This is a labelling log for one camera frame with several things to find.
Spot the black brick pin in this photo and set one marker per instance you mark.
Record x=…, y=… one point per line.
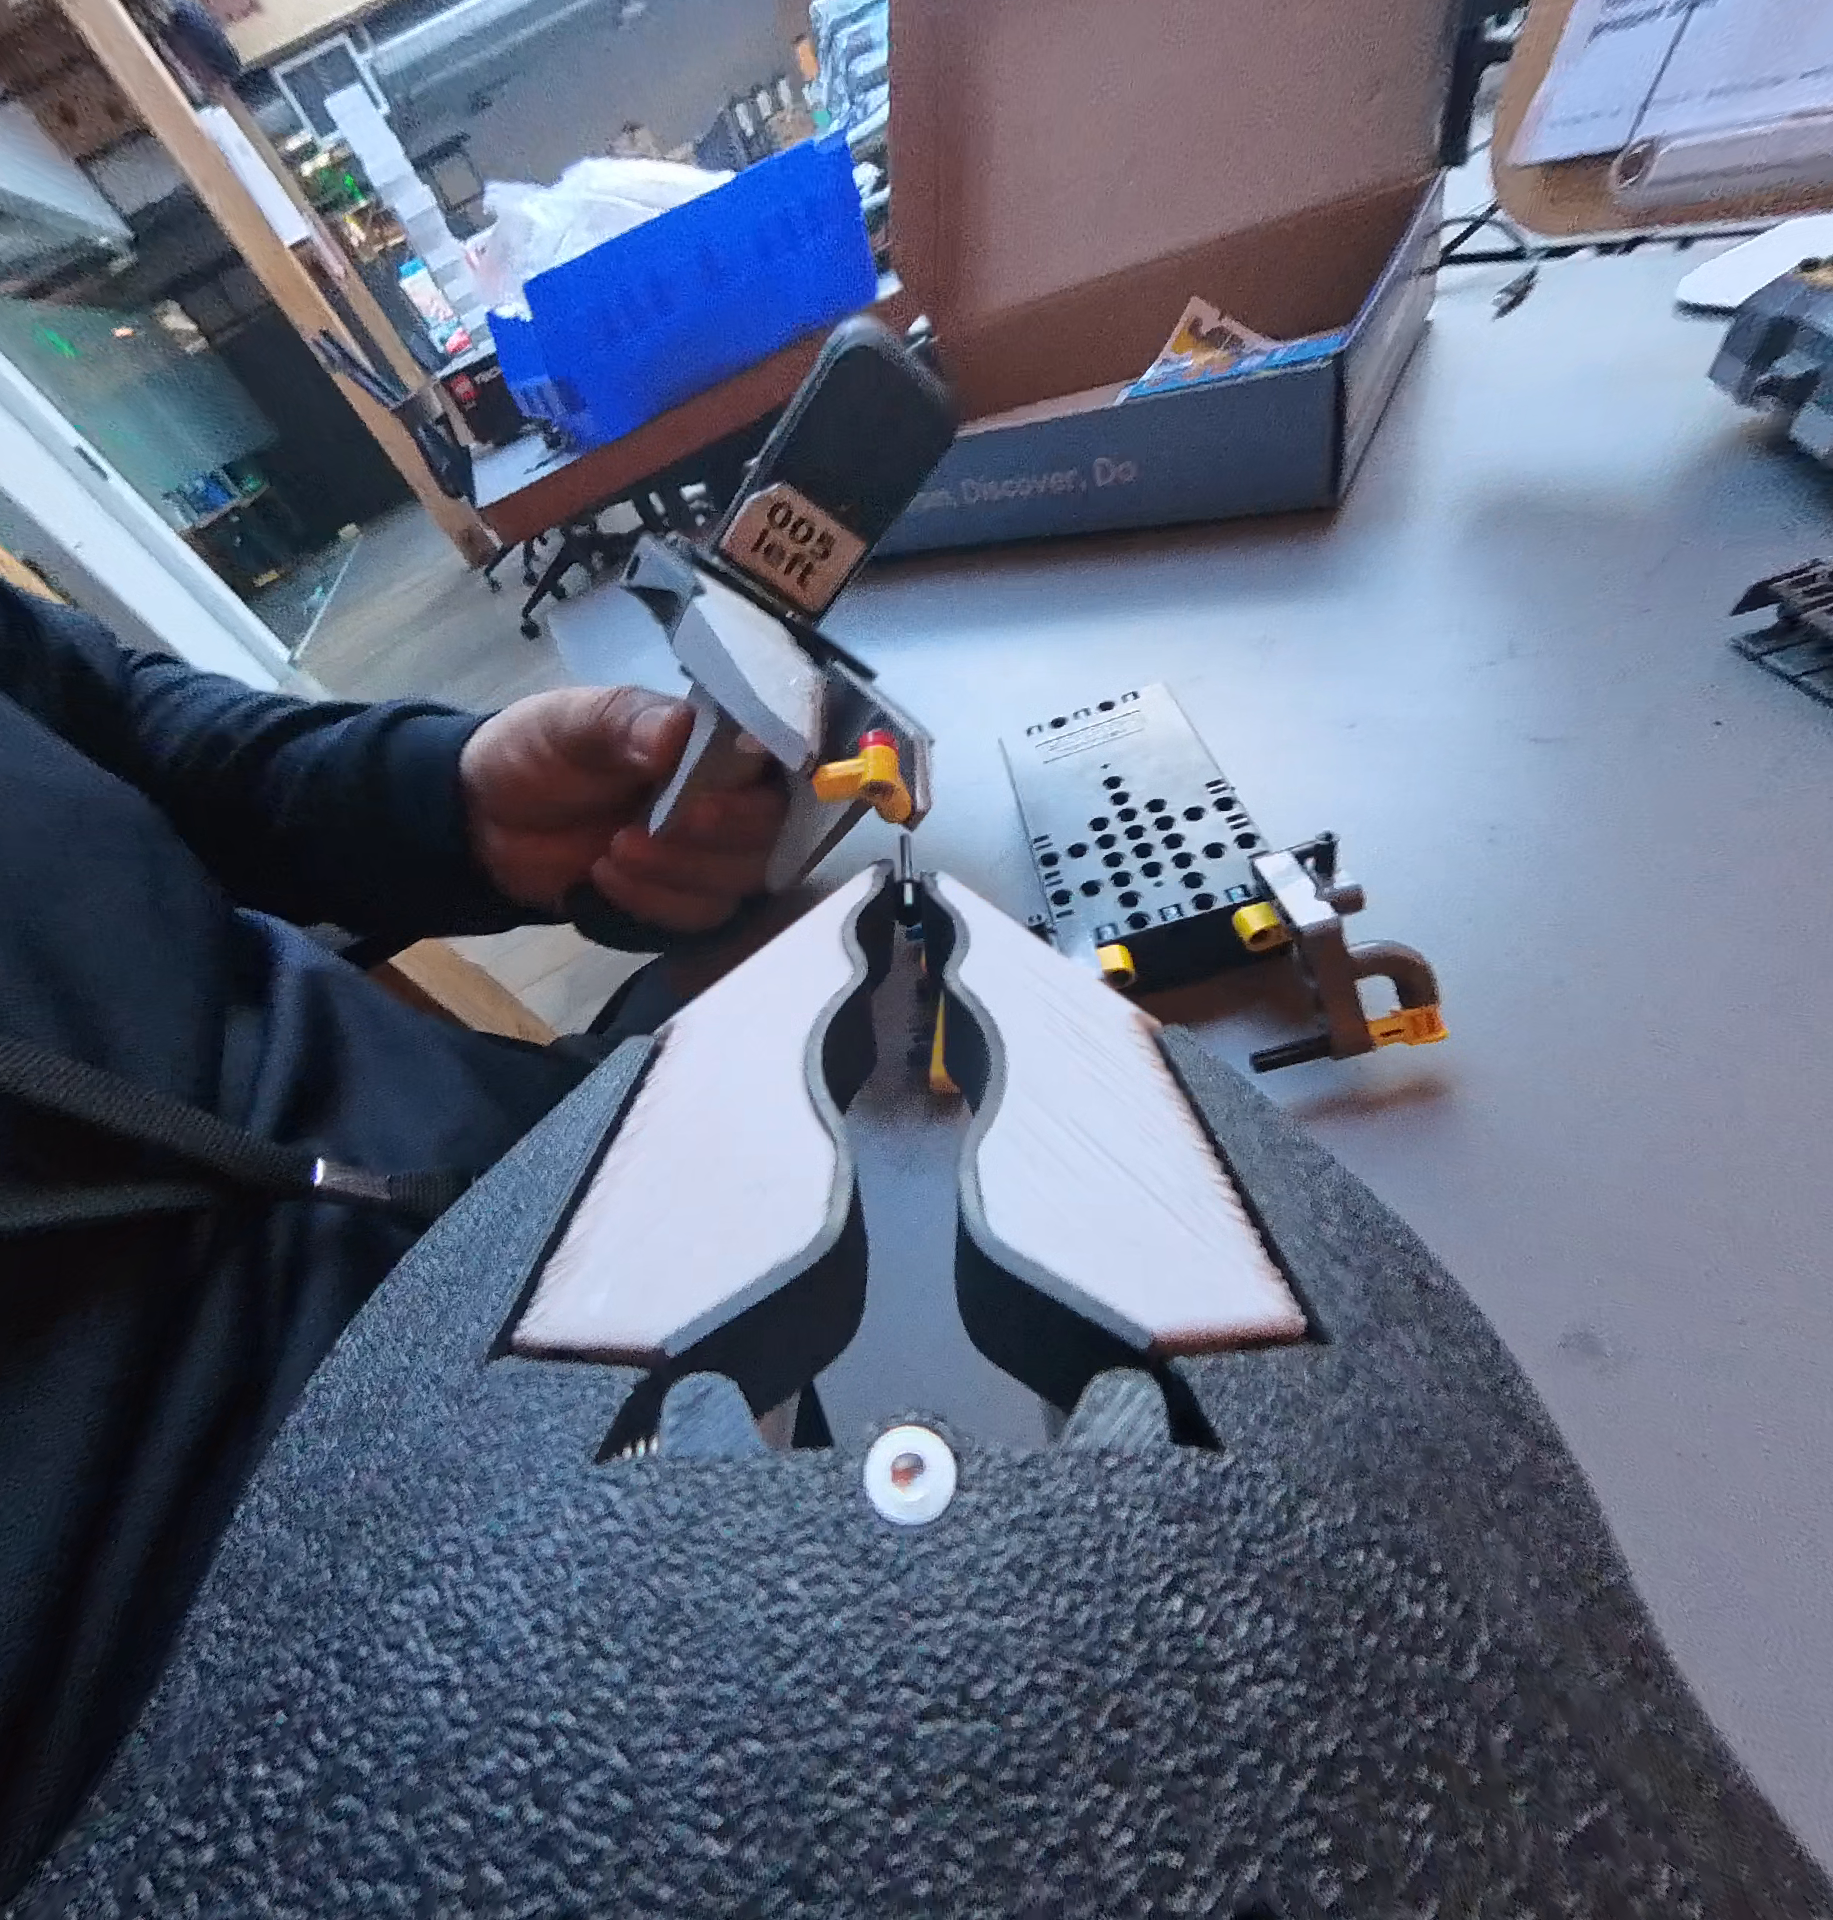
x=902, y=888

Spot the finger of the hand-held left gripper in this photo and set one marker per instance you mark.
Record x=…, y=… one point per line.
x=754, y=656
x=858, y=724

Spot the wooden post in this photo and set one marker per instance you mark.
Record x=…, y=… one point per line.
x=250, y=228

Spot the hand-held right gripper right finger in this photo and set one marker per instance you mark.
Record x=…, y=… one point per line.
x=1108, y=1186

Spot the open cardboard box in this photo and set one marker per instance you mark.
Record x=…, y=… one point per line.
x=1162, y=176

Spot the person's left forearm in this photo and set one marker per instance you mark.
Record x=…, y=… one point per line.
x=228, y=774

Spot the grey brick frame assembly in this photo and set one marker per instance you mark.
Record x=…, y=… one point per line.
x=1310, y=929

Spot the person's left hand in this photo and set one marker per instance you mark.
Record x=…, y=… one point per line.
x=554, y=789

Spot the person's dark clothed torso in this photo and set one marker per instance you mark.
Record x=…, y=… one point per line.
x=106, y=1420

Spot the cardboard instruction board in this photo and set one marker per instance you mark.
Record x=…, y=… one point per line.
x=1685, y=77

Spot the yellow brick connector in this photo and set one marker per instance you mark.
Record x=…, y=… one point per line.
x=858, y=774

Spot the black perforated brick block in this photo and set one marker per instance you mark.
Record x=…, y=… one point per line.
x=1131, y=841

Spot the white plastic bag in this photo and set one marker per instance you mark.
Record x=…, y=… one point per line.
x=605, y=214

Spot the blue storage bin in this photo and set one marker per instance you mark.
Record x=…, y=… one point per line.
x=671, y=298

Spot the black office chair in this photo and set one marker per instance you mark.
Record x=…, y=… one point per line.
x=578, y=543

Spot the yellow brick beam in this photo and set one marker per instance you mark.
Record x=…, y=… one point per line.
x=935, y=1049

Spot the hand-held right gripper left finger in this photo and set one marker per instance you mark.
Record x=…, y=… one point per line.
x=703, y=1165

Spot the colourful instruction booklet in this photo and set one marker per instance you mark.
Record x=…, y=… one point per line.
x=1228, y=356

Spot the brown background table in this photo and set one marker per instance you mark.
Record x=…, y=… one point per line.
x=637, y=481

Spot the grey desk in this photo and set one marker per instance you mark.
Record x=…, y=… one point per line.
x=1536, y=906

